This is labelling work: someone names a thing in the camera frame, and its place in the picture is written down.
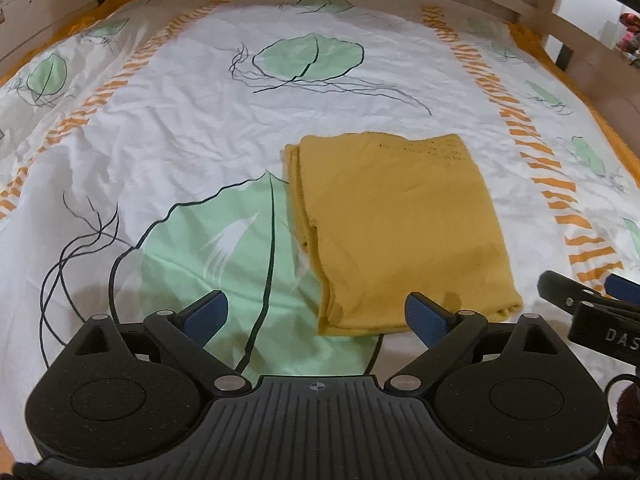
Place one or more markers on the white leaf-print duvet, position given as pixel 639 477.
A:
pixel 142 165

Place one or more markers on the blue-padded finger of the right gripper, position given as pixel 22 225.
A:
pixel 622 289

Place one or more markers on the colourful clothes pile background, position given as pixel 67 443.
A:
pixel 628 45

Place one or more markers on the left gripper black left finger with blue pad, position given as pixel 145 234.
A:
pixel 182 336

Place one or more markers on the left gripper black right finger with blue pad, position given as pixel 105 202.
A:
pixel 449 339

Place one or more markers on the mustard yellow knit sweater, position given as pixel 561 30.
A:
pixel 380 216

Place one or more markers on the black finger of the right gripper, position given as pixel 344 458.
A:
pixel 568 295

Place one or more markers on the hand in dark red glove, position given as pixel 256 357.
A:
pixel 622 449

